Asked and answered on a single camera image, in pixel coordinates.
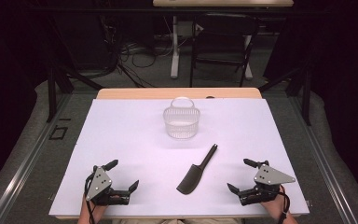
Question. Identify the person's left hand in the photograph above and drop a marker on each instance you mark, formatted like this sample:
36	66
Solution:
97	209

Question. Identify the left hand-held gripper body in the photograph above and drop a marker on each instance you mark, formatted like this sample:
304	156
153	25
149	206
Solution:
99	183

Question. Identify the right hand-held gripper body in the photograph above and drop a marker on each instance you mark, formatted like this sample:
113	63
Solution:
268	180

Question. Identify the person's right hand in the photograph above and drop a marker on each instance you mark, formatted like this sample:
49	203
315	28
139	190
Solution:
273	205

